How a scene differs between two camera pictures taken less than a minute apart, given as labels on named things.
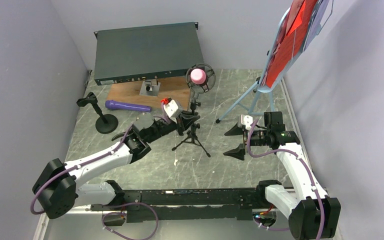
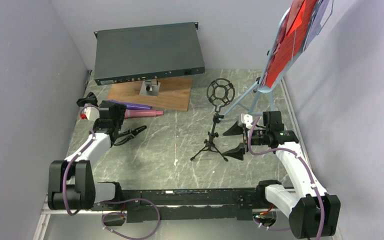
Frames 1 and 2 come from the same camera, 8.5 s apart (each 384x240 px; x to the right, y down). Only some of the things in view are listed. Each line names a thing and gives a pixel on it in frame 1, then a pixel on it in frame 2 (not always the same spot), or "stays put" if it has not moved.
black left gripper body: (179, 124) to (120, 109)
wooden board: (178, 89) stays put
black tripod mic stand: (192, 136) to (220, 92)
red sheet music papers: (289, 42) stays put
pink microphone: (200, 76) to (132, 113)
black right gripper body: (258, 137) stays put
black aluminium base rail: (236, 203) stays put
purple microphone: (112, 104) stays put
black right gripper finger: (239, 152) stays put
